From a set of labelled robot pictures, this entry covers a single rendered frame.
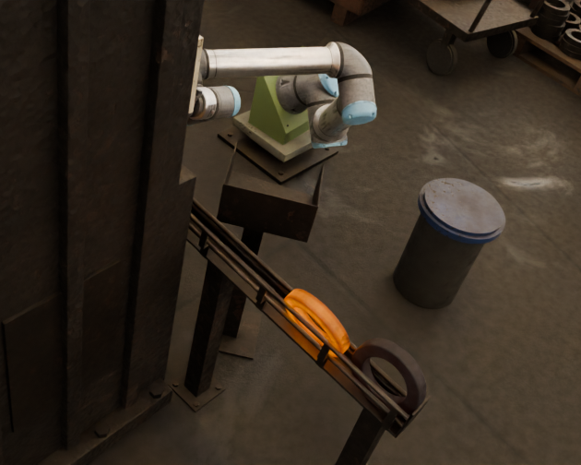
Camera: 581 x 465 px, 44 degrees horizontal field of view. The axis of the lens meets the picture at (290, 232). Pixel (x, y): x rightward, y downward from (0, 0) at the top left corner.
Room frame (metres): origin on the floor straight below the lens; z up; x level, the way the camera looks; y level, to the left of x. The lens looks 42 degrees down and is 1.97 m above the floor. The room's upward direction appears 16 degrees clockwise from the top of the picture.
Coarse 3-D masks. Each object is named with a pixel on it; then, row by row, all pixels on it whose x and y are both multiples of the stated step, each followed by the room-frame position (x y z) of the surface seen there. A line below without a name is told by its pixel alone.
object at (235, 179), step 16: (240, 176) 1.68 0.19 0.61; (320, 176) 1.66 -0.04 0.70; (224, 192) 1.49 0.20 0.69; (240, 192) 1.49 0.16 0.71; (256, 192) 1.49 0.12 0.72; (272, 192) 1.66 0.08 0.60; (288, 192) 1.68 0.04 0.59; (224, 208) 1.49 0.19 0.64; (240, 208) 1.49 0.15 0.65; (256, 208) 1.49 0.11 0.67; (272, 208) 1.50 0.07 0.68; (288, 208) 1.50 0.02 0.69; (304, 208) 1.50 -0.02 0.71; (240, 224) 1.49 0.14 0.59; (256, 224) 1.49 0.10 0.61; (272, 224) 1.50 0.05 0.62; (288, 224) 1.50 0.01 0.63; (304, 224) 1.50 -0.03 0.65; (256, 240) 1.57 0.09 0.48; (304, 240) 1.51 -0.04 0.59; (240, 304) 1.57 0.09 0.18; (240, 320) 1.57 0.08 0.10; (256, 320) 1.67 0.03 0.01; (224, 336) 1.56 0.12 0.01; (240, 336) 1.58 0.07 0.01; (256, 336) 1.60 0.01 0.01; (224, 352) 1.50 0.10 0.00; (240, 352) 1.51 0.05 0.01
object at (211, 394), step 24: (216, 288) 1.30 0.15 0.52; (216, 312) 1.30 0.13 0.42; (216, 336) 1.32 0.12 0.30; (192, 360) 1.32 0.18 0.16; (168, 384) 1.32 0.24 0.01; (192, 384) 1.31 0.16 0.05; (216, 384) 1.37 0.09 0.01; (192, 408) 1.26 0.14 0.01; (360, 432) 1.04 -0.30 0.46; (360, 456) 1.02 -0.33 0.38
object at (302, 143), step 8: (248, 112) 2.73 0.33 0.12; (240, 120) 2.65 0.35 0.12; (240, 128) 2.63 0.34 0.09; (248, 128) 2.61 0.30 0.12; (256, 128) 2.62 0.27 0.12; (248, 136) 2.61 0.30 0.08; (256, 136) 2.58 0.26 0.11; (264, 136) 2.59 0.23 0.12; (304, 136) 2.67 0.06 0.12; (264, 144) 2.56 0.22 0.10; (272, 144) 2.55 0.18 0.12; (280, 144) 2.56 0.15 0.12; (288, 144) 2.58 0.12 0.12; (296, 144) 2.60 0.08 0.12; (304, 144) 2.61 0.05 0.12; (272, 152) 2.53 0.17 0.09; (280, 152) 2.51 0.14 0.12; (288, 152) 2.52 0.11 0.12; (296, 152) 2.56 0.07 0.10; (280, 160) 2.50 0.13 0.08; (288, 160) 2.52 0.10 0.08
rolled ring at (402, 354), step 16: (368, 352) 1.07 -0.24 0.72; (384, 352) 1.05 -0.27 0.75; (400, 352) 1.05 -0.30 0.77; (368, 368) 1.08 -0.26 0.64; (400, 368) 1.03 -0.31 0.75; (416, 368) 1.03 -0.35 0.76; (416, 384) 1.00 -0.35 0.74; (384, 400) 1.03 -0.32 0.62; (400, 400) 1.02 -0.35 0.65; (416, 400) 0.99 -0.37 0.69
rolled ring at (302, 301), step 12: (288, 300) 1.15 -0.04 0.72; (300, 300) 1.12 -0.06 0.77; (312, 300) 1.12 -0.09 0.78; (288, 312) 1.17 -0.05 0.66; (300, 312) 1.17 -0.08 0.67; (312, 312) 1.09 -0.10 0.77; (324, 312) 1.09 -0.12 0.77; (300, 324) 1.16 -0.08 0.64; (312, 324) 1.17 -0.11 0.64; (324, 324) 1.07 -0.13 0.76; (336, 324) 1.08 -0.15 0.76; (312, 336) 1.14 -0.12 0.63; (324, 336) 1.14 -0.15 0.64; (336, 336) 1.07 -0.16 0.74; (348, 336) 1.09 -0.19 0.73; (348, 348) 1.10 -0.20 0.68
